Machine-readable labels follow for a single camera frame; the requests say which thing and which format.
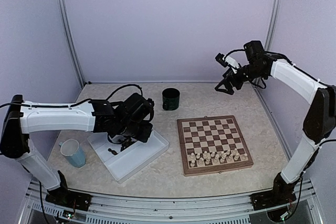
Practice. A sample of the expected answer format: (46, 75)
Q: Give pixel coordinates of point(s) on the dark green cup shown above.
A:
(170, 99)

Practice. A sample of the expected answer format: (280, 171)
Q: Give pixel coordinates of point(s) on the wooden chess board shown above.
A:
(212, 134)

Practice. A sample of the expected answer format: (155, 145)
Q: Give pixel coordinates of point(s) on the light blue pitcher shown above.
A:
(73, 153)

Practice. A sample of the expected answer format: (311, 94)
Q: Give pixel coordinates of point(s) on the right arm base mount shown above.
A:
(268, 199)

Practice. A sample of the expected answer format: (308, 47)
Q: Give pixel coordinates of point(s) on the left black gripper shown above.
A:
(144, 136)

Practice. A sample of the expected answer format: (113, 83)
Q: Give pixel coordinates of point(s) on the right aluminium frame post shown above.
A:
(272, 24)

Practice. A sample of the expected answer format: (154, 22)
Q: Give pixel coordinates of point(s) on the white plastic tray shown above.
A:
(133, 159)

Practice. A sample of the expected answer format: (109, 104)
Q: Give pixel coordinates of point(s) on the aluminium frame post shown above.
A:
(70, 43)
(272, 24)

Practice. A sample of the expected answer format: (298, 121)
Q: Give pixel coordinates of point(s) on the left aluminium frame post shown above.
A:
(70, 43)

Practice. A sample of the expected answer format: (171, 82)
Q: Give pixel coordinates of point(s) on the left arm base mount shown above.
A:
(69, 199)

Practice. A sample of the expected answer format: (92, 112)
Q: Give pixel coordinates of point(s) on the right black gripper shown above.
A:
(229, 77)

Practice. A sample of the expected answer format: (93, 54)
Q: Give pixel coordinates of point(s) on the dark chess pieces pile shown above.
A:
(116, 148)

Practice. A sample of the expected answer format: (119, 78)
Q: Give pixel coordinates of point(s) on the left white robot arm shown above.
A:
(25, 117)

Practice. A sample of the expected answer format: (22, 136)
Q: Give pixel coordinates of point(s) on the white chess piece tall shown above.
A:
(216, 159)

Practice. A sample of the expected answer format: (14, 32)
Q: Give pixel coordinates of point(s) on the aluminium front rail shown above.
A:
(106, 208)

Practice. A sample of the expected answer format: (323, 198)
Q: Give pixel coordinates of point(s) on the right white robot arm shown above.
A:
(311, 110)

